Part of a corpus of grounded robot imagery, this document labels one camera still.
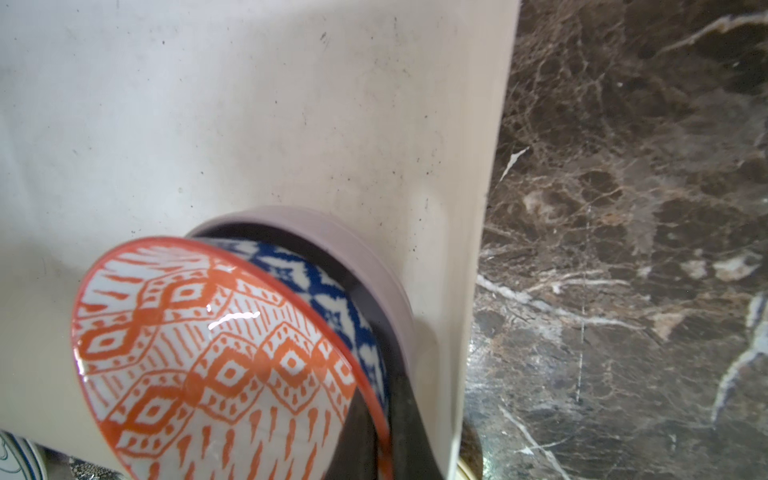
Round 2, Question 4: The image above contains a white plastic bin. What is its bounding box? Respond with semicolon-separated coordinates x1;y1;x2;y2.
1;1;520;477

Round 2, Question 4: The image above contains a white ringed plate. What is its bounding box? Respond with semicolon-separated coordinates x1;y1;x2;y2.
0;431;48;480

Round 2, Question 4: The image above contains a red patterned bowl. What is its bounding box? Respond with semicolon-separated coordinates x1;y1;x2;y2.
71;237;393;479

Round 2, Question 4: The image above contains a purple bowl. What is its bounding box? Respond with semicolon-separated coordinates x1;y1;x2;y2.
187;205;416;377

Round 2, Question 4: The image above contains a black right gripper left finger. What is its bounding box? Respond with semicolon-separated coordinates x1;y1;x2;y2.
325;390;378;480

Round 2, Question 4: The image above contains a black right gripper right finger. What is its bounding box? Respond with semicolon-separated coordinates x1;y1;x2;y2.
389;367;444;480

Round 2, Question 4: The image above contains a cream yellow small plate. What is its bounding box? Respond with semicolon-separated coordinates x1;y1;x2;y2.
454;458;482;480

